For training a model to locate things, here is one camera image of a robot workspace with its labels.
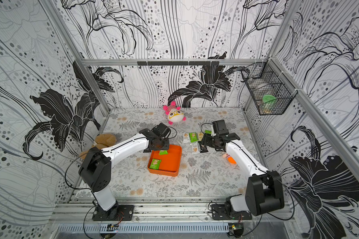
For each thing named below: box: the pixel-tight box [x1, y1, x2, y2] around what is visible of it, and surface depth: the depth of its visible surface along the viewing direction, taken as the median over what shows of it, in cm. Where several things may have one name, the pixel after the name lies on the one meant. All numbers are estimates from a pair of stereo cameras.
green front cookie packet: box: [149, 158, 162, 170], surface depth 90 cm
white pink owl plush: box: [163, 101, 187, 125], surface depth 110 cm
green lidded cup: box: [262, 94, 277, 113], surface depth 80 cm
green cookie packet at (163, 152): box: [159, 149, 169, 155], surface depth 87 cm
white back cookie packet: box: [190, 141, 199, 154], surface depth 97 cm
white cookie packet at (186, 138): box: [182, 132, 191, 144], surface depth 103 cm
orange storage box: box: [147, 144, 182, 177], surface depth 88 cm
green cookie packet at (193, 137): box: [188, 131, 199, 143], surface depth 103 cm
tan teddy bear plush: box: [79, 133, 117, 160], surface depth 92 cm
